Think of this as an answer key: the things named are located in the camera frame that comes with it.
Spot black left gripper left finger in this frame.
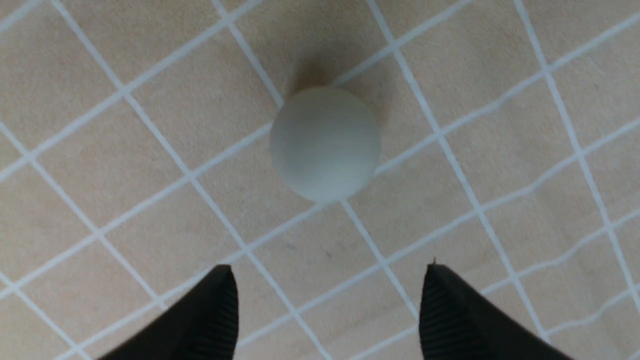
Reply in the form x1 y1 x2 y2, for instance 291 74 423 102
101 265 240 360

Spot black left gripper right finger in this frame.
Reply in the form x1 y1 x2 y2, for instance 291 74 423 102
419 263 568 360

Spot white ping-pong ball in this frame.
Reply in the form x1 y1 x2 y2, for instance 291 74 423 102
269 86 382 204

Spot orange checked tablecloth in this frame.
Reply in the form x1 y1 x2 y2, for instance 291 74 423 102
0 0 639 360

